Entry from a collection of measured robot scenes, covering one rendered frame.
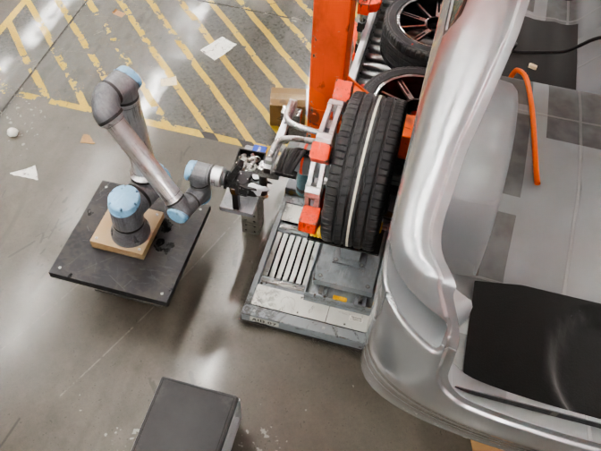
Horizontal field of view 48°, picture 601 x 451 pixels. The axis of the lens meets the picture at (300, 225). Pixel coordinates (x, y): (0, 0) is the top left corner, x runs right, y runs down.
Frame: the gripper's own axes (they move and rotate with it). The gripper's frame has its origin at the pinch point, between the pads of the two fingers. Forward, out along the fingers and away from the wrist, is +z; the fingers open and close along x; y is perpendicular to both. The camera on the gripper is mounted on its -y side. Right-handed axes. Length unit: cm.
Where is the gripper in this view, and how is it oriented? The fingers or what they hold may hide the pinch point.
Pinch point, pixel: (267, 184)
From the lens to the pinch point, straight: 288.6
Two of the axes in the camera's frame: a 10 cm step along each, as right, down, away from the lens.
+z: 9.6, 2.3, -1.3
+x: -2.6, 7.7, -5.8
